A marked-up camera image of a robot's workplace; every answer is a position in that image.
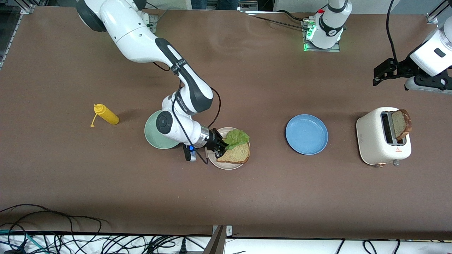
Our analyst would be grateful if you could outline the green lettuce leaf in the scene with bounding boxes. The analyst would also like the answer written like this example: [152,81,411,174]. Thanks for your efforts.
[223,129,250,150]

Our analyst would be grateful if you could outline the brown-crusted bread slice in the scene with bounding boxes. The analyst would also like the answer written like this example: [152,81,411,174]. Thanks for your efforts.
[216,141,251,164]
[391,109,412,142]

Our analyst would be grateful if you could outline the yellow squeeze bottle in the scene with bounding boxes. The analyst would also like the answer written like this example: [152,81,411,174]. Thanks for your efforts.
[90,104,120,127]

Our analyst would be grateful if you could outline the beige plate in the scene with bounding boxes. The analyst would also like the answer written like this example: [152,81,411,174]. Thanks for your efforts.
[206,127,251,170]

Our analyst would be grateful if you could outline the mint green plate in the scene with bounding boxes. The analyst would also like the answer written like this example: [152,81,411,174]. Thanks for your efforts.
[144,110,184,150]

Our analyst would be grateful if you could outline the blue plate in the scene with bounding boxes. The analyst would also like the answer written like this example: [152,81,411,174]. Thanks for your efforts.
[285,114,329,155]

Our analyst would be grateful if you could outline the white toaster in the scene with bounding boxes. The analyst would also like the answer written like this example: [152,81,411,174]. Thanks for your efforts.
[356,107,412,167]

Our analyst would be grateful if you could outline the dark blue trousers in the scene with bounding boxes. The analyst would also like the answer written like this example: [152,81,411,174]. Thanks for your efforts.
[191,0,238,10]

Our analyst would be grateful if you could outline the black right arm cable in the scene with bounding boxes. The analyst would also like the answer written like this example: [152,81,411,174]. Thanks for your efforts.
[152,62,221,165]

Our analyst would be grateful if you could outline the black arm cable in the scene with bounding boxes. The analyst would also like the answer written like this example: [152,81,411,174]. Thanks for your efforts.
[152,62,221,165]
[387,0,399,62]

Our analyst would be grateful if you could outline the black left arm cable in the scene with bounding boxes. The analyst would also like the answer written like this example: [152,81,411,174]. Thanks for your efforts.
[387,0,399,62]

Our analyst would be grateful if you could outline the aluminium frame bracket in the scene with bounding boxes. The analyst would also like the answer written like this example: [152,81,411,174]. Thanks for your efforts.
[426,0,447,24]

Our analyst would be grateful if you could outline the metal table bracket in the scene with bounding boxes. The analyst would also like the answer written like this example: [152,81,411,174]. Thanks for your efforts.
[203,225,233,254]

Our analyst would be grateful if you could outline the smooth black cable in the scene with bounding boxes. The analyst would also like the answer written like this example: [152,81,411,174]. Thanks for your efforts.
[277,10,306,21]

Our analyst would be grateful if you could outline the black braided cable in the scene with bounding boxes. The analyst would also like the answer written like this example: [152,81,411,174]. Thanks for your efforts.
[244,13,308,30]

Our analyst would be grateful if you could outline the long looping black cable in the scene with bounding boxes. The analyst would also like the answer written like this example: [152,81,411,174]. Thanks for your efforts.
[0,204,106,254]

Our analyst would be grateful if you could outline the teal cable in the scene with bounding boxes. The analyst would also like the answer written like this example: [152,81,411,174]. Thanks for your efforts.
[0,229,48,254]

